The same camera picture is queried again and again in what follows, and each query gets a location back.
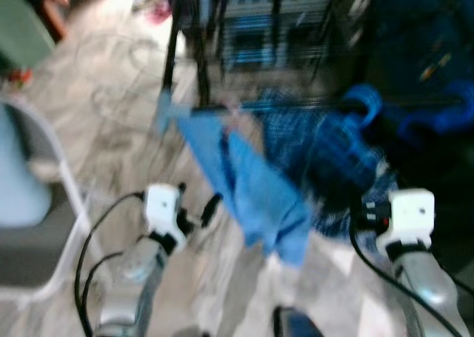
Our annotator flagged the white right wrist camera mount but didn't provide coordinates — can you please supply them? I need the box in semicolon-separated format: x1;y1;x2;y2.
387;189;436;241

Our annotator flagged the dark blue hanging cloth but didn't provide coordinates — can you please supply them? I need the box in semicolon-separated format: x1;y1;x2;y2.
367;0;474;101

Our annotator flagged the black clothes rack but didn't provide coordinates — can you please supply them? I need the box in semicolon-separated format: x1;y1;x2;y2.
161;0;474;116

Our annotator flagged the light blue folding table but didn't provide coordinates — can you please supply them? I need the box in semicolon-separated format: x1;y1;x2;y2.
0;104;93;301

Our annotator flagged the dark hanging garment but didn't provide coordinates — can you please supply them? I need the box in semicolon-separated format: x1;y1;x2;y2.
385;130;474;278

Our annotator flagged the grey right robot leg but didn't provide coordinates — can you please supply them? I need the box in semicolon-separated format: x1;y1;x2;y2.
273;306;323;337

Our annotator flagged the blue plastic hanger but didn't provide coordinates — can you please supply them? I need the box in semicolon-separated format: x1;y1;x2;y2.
341;84;384;129
396;93;474;141

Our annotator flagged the brown wooden furniture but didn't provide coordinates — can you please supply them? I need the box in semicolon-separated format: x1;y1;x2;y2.
22;0;71;41

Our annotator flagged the light blue shirt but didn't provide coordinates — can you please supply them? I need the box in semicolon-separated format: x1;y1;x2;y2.
172;104;313;269

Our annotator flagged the dark green panel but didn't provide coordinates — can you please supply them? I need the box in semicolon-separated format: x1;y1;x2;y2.
0;0;56;67

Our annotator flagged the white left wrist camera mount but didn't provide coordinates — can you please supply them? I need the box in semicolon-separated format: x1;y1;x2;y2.
143;184;184;234

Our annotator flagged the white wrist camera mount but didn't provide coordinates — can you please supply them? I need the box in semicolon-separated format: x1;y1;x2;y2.
143;184;184;234
387;189;436;241

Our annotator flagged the blue plaid shirt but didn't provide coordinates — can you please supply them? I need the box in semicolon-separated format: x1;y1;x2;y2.
263;93;397;238

